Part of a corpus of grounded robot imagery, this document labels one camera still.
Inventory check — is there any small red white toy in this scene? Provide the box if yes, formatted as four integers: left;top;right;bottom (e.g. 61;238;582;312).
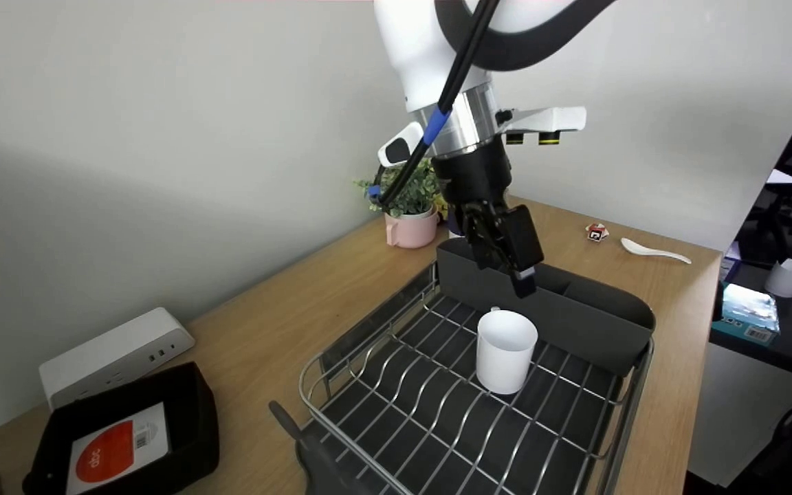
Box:
582;221;613;247

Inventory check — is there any dark grey cutlery caddy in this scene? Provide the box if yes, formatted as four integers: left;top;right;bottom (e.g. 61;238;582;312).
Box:
434;239;658;381

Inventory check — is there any white ceramic spoon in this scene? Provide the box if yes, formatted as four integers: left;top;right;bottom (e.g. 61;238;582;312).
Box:
620;238;695;269

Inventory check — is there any green plant in pink pot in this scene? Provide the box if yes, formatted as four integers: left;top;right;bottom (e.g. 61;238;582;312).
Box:
354;159;453;253

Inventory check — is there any black box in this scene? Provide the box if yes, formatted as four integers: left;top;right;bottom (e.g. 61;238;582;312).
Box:
19;362;222;495

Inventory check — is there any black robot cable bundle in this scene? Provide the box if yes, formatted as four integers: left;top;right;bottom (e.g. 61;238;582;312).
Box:
368;0;507;209

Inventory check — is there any white electronic box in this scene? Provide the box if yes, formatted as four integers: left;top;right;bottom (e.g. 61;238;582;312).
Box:
37;307;197;411

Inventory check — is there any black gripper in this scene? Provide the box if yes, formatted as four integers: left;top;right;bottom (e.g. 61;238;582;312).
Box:
431;147;547;302

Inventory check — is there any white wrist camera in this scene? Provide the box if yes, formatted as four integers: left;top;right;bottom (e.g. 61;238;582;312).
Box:
375;103;591;173

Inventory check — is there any white card with orange circle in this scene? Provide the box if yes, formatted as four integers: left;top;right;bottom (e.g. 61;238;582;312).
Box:
64;403;173;495

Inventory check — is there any white paper cup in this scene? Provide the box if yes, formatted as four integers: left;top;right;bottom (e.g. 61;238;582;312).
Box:
764;256;792;302

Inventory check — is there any teal box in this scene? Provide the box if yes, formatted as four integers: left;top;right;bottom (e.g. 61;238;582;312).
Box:
719;280;783;351

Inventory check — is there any white mug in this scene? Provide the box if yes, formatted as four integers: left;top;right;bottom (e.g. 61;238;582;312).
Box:
474;308;543;399

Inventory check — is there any black dish rack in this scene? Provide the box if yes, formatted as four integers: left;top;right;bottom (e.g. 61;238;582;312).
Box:
268;265;659;495

